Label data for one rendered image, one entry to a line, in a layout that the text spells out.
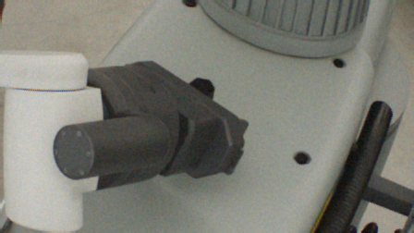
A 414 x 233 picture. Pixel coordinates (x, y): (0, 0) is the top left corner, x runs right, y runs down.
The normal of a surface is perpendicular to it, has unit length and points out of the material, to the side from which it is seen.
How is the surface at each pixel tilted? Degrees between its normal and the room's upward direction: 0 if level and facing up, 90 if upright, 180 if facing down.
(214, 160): 60
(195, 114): 30
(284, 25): 90
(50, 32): 0
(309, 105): 0
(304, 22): 90
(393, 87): 0
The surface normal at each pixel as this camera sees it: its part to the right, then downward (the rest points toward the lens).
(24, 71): -0.23, 0.09
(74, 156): -0.46, 0.07
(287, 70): 0.15, -0.70
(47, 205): 0.32, 0.14
